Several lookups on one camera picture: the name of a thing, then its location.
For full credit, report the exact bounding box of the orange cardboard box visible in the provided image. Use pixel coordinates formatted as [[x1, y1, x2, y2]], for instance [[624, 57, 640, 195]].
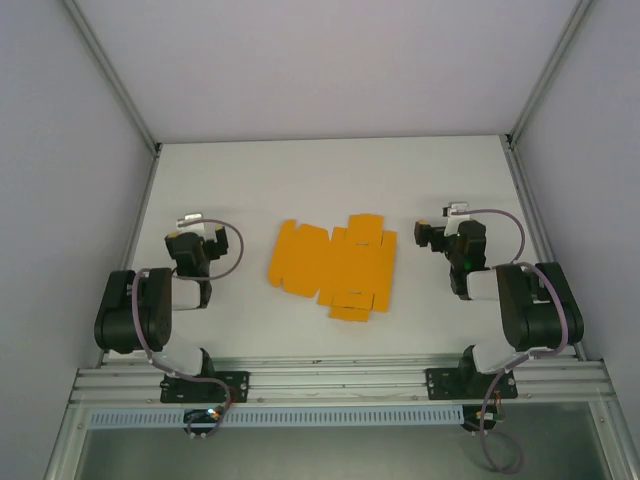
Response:
[[266, 213, 399, 324]]

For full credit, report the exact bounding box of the small circuit board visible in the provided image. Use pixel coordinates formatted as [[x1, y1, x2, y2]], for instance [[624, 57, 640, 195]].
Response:
[[183, 407, 227, 428], [461, 403, 506, 433]]

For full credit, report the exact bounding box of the grey metal sheet panel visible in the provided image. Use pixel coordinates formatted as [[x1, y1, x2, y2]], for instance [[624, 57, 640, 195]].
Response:
[[42, 402, 640, 480]]

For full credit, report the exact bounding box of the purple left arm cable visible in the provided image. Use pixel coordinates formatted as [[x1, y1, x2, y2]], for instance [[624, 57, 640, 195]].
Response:
[[133, 218, 245, 441]]

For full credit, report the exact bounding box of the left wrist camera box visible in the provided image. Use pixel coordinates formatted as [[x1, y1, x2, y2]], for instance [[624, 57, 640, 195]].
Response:
[[175, 213, 209, 234]]

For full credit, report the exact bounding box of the aluminium table side rail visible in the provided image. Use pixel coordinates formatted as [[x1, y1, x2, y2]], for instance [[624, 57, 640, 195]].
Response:
[[500, 134, 590, 362], [94, 144, 162, 369]]

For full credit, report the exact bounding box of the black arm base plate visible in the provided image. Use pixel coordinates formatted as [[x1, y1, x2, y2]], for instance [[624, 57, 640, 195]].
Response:
[[159, 370, 252, 405], [424, 366, 517, 402]]

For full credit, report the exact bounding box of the aluminium mounting rail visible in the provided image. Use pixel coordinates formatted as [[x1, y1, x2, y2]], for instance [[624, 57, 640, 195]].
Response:
[[68, 353, 615, 407]]

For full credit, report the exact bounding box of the aluminium frame post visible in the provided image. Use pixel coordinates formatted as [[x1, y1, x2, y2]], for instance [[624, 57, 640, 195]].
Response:
[[503, 0, 600, 151], [61, 0, 163, 156]]

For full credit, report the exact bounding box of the slotted grey cable duct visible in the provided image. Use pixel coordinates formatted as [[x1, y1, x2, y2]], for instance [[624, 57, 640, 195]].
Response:
[[87, 405, 465, 430]]

